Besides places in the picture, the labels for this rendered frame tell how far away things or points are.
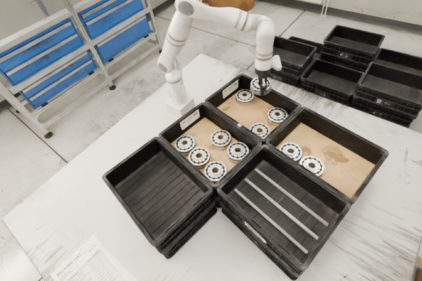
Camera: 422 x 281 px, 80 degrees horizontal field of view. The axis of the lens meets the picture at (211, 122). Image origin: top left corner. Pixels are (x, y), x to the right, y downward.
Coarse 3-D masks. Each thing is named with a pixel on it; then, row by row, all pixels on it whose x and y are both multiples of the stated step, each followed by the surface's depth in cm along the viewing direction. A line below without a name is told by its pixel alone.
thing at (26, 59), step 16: (48, 32) 218; (64, 32) 228; (16, 48) 205; (32, 48) 213; (48, 48) 224; (64, 48) 234; (0, 64) 200; (16, 64) 209; (32, 64) 218; (48, 64) 229; (64, 64) 240; (80, 64) 253; (16, 80) 214; (48, 80) 235; (64, 80) 246; (32, 96) 229; (48, 96) 241
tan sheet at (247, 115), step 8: (232, 96) 146; (224, 104) 142; (232, 104) 141; (256, 104) 139; (264, 104) 139; (224, 112) 138; (232, 112) 137; (240, 112) 137; (248, 112) 136; (256, 112) 136; (264, 112) 135; (240, 120) 133; (248, 120) 132; (256, 120) 132; (264, 120) 131; (248, 128) 129; (272, 128) 128
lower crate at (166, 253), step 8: (208, 208) 105; (216, 208) 116; (200, 216) 103; (208, 216) 113; (192, 224) 102; (200, 224) 111; (184, 232) 100; (192, 232) 109; (176, 240) 99; (184, 240) 108; (168, 248) 97; (176, 248) 106; (168, 256) 105
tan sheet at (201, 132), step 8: (200, 120) 136; (208, 120) 135; (192, 128) 133; (200, 128) 133; (208, 128) 132; (216, 128) 131; (192, 136) 130; (200, 136) 129; (208, 136) 129; (200, 144) 126; (208, 144) 125; (216, 152) 122; (224, 152) 121; (216, 160) 119; (224, 160) 118
